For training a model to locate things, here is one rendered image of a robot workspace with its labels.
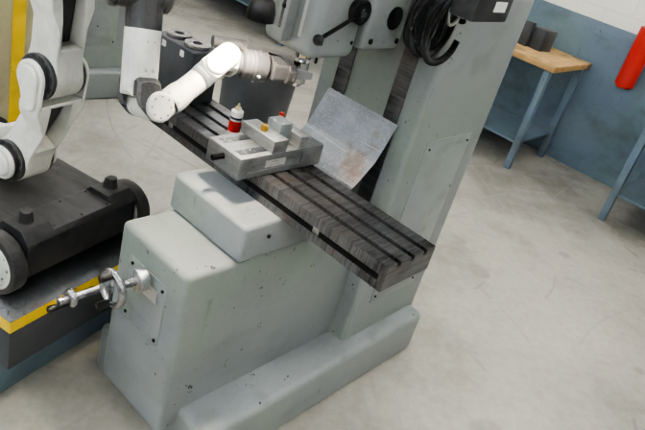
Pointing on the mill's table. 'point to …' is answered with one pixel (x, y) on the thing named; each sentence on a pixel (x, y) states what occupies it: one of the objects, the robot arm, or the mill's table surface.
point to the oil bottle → (235, 120)
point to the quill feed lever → (360, 9)
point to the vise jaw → (274, 143)
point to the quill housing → (325, 0)
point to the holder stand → (181, 59)
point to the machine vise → (267, 163)
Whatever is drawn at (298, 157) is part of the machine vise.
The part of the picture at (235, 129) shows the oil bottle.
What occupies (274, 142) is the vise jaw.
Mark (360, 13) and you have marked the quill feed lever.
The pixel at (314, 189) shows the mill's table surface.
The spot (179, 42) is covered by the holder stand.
